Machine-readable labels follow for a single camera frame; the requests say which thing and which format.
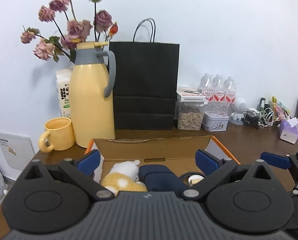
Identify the colourful snack packet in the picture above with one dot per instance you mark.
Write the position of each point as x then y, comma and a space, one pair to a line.
281, 112

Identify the water bottle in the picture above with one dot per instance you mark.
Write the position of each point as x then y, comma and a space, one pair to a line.
206, 89
230, 94
219, 93

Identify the black paper bag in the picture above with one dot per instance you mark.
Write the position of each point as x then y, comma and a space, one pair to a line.
145, 90

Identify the white tin box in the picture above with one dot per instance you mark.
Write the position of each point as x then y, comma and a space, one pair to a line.
215, 122

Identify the water bottle right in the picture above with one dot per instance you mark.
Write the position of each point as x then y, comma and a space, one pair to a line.
230, 94

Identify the small white box on container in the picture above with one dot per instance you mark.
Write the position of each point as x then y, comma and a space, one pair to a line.
187, 94

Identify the water bottle middle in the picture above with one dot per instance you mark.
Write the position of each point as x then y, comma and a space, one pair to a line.
219, 93

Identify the clear seed container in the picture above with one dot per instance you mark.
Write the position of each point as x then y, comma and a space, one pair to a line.
190, 115

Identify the large white jar lid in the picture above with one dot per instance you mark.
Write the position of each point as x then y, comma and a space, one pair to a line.
194, 179

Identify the dried pink rose bouquet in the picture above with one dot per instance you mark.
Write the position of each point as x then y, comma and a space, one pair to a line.
71, 30

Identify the water bottle left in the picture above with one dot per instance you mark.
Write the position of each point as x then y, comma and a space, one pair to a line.
206, 89

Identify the yellow thermos jug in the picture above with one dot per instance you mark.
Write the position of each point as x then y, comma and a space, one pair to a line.
91, 93

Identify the white wall panel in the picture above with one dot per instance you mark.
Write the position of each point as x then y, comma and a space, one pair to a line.
17, 150

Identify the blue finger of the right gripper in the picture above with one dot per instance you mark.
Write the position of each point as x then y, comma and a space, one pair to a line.
275, 160

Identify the purple tissue pack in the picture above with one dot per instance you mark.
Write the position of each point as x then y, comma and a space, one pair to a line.
288, 130

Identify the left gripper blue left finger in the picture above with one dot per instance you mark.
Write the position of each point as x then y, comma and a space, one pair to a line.
78, 172

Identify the yellow white plush toy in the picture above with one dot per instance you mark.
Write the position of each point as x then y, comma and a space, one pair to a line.
124, 176

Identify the white milk carton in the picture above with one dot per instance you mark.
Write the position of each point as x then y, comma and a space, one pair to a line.
63, 77

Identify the red cardboard box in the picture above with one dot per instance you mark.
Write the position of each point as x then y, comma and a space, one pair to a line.
178, 154

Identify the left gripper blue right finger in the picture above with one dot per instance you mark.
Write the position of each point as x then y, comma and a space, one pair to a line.
217, 172

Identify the white robot figurine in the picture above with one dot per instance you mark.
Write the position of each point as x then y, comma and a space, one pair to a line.
238, 110

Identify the yellow mug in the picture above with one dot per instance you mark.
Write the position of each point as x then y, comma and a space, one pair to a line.
58, 135

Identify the navy zipper pouch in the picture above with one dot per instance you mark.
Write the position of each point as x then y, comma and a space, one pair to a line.
160, 178

